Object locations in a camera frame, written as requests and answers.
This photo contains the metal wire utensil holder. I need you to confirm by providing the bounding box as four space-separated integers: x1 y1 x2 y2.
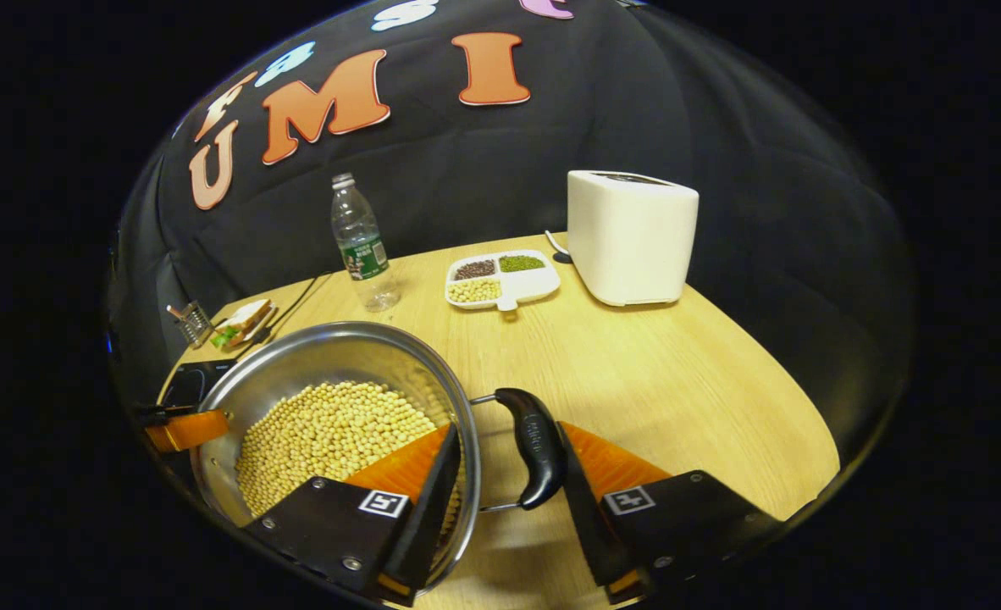
167 300 215 348

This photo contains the pile of soybeans in pot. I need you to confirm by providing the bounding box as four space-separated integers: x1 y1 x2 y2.
235 381 463 543

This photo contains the black power cable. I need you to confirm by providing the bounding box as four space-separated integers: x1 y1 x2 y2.
234 271 336 361

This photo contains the black induction cooktop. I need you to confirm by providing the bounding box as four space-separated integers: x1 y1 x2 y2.
160 360 239 408

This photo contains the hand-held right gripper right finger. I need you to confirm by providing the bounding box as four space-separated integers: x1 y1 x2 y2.
554 421 785 606

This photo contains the white divided dish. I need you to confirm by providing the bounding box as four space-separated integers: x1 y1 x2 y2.
445 249 561 313

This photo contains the sandwich with lettuce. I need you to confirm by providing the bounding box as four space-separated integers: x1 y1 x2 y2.
211 299 274 350

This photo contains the small pile of yellow beans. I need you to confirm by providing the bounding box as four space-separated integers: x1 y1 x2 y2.
449 278 502 304

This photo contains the clear plastic water bottle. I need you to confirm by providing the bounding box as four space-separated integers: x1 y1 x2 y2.
331 173 401 313

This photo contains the steel pot with black handles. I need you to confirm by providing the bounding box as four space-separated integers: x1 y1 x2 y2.
189 320 567 598

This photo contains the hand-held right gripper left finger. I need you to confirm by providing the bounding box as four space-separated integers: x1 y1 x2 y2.
242 422 463 607

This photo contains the black backdrop cloth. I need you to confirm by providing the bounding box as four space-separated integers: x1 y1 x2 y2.
107 0 916 441

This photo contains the white toaster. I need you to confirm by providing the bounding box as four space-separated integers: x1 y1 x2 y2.
567 169 700 308

